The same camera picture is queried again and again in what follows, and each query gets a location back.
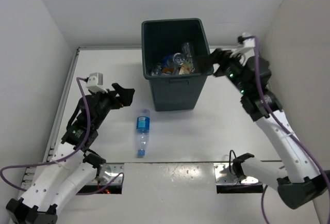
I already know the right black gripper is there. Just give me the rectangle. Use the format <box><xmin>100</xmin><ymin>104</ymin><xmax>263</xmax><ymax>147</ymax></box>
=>
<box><xmin>194</xmin><ymin>47</ymin><xmax>249</xmax><ymax>95</ymax></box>

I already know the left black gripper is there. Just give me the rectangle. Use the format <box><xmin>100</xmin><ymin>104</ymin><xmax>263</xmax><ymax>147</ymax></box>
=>
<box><xmin>91</xmin><ymin>83</ymin><xmax>135</xmax><ymax>128</ymax></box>

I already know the clear bottle white cap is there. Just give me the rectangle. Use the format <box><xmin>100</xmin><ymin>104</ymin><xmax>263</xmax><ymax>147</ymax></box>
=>
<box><xmin>181</xmin><ymin>42</ymin><xmax>195</xmax><ymax>64</ymax></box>

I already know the blue label bottle white cap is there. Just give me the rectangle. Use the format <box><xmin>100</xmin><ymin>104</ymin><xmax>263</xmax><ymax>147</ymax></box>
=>
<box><xmin>162</xmin><ymin>53</ymin><xmax>186</xmax><ymax>68</ymax></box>

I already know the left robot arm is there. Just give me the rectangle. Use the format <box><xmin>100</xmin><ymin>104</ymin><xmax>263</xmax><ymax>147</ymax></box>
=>
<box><xmin>6</xmin><ymin>83</ymin><xmax>135</xmax><ymax>223</ymax></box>

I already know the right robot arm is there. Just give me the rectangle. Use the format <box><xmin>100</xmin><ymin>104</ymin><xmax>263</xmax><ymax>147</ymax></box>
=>
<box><xmin>193</xmin><ymin>49</ymin><xmax>329</xmax><ymax>210</ymax></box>

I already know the clear crushed bottle in bin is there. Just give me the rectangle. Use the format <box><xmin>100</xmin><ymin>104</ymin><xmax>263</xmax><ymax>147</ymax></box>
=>
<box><xmin>150</xmin><ymin>64</ymin><xmax>163</xmax><ymax>76</ymax></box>

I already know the orange juice bottle in bin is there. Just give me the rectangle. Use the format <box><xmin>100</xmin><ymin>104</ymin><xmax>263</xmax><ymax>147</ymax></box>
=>
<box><xmin>162</xmin><ymin>67</ymin><xmax>176</xmax><ymax>75</ymax></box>

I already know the dark green plastic bin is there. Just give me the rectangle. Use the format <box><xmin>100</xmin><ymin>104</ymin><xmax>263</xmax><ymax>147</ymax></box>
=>
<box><xmin>141</xmin><ymin>18</ymin><xmax>214</xmax><ymax>111</ymax></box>

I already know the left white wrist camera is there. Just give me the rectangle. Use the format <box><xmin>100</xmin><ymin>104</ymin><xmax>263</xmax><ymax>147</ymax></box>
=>
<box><xmin>86</xmin><ymin>72</ymin><xmax>107</xmax><ymax>93</ymax></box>

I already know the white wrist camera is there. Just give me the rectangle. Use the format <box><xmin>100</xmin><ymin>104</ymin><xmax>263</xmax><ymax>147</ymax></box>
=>
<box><xmin>230</xmin><ymin>33</ymin><xmax>256</xmax><ymax>57</ymax></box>
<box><xmin>86</xmin><ymin>72</ymin><xmax>107</xmax><ymax>93</ymax></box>

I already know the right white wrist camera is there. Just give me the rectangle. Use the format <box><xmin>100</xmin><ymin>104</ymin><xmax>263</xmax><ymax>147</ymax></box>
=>
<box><xmin>230</xmin><ymin>33</ymin><xmax>256</xmax><ymax>57</ymax></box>

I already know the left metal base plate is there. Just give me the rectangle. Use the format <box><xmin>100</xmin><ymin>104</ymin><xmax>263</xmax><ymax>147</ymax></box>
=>
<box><xmin>87</xmin><ymin>163</ymin><xmax>124</xmax><ymax>186</ymax></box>

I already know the metal base plate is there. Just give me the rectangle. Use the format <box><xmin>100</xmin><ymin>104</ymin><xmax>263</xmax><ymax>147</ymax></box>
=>
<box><xmin>87</xmin><ymin>163</ymin><xmax>124</xmax><ymax>186</ymax></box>
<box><xmin>213</xmin><ymin>163</ymin><xmax>262</xmax><ymax>186</ymax></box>

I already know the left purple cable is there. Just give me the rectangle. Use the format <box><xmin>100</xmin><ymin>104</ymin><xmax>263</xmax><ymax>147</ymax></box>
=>
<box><xmin>0</xmin><ymin>76</ymin><xmax>124</xmax><ymax>196</ymax></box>

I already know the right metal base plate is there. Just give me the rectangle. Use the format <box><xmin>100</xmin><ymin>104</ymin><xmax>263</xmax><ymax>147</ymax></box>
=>
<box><xmin>213</xmin><ymin>163</ymin><xmax>262</xmax><ymax>186</ymax></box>

